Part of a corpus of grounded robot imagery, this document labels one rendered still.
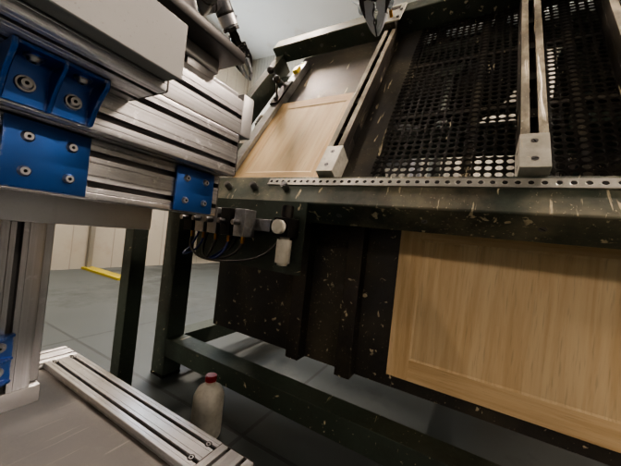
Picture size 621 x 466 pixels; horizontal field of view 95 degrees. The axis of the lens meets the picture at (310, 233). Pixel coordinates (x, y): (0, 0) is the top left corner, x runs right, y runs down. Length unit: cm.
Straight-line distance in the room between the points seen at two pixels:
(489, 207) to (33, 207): 88
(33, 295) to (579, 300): 126
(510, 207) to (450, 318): 42
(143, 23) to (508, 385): 114
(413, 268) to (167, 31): 90
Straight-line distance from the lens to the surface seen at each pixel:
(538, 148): 91
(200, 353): 133
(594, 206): 83
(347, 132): 109
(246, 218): 93
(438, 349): 108
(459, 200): 81
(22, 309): 75
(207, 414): 113
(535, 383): 110
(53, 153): 52
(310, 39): 204
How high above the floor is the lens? 71
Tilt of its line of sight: level
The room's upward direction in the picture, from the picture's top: 6 degrees clockwise
